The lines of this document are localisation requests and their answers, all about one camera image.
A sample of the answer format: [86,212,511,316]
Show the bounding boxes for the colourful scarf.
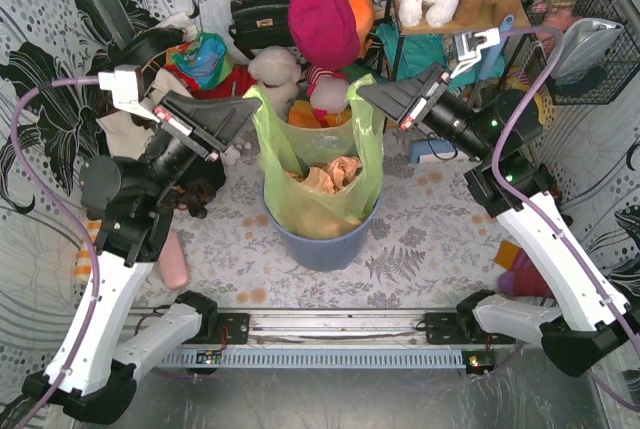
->
[164,32,234,92]

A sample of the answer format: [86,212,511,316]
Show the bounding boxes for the pink case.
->
[158,230,189,290]

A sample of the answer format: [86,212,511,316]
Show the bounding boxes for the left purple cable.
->
[9,75,106,429]

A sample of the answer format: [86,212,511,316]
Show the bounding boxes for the aluminium rail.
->
[124,306,613,348]

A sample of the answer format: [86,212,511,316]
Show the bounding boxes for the red purple sock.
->
[494,240,553,298]

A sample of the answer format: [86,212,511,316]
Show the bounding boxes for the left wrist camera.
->
[98,65,158,122]

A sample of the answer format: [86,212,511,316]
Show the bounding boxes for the rainbow striped bag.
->
[287,70,352,129]

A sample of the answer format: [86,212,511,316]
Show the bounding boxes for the green trash bag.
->
[244,74,385,240]

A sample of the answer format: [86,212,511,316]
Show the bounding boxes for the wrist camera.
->
[98,65,158,122]
[451,27,503,80]

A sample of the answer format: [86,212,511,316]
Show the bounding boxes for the cream canvas tote bag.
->
[97,65,193,159]

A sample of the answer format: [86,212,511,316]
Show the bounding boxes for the magenta hat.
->
[288,0,360,71]

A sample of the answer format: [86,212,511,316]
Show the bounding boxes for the orange checkered cloth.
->
[73,243,92,285]

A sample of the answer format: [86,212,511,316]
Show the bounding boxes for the orange plush toy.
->
[348,0,374,47]

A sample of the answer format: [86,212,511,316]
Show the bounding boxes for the red cloth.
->
[192,65,256,100]

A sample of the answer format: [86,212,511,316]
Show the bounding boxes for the black leather handbag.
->
[228,0,295,60]

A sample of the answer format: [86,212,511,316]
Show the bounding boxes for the pink white plush doll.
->
[306,65,350,114]

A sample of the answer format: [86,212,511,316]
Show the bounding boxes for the blue trash bin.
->
[260,182,380,272]

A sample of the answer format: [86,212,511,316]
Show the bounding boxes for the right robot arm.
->
[356,64,639,377]

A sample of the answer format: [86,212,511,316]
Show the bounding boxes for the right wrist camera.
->
[451,27,503,80]

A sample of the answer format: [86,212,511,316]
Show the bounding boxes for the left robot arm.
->
[22,87,263,424]

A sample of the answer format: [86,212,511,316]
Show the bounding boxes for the grey cable duct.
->
[158,348,466,369]

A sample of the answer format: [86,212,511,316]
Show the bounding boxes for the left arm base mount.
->
[186,313,250,345]

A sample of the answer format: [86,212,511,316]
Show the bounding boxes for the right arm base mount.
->
[423,312,482,345]

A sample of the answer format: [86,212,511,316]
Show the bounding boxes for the black wire basket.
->
[523,0,639,106]

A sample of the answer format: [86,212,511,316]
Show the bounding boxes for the teal cloth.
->
[376,24,506,90]

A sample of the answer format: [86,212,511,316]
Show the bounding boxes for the silver pouch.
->
[550,18,624,79]

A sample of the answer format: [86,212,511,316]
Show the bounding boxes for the dark brown bag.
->
[166,165,226,219]

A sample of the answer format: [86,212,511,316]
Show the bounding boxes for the black metal shelf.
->
[375,0,533,100]

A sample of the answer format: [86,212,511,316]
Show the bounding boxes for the crumpled brown paper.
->
[287,156,362,194]

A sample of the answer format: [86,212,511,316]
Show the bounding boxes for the yellow plush duck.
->
[504,72,544,114]

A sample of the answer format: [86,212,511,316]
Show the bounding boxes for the cream plush sheep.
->
[248,46,302,121]

